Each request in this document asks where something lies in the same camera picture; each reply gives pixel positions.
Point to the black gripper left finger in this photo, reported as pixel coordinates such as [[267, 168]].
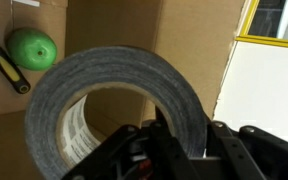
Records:
[[150, 156]]

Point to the yellow framed glass window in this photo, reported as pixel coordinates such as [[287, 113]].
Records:
[[270, 40]]

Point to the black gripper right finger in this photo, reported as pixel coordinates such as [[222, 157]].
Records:
[[260, 156]]

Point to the green toy apple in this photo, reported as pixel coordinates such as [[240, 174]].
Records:
[[32, 50]]

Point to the brown cardboard box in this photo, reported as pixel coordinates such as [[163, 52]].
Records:
[[190, 50]]

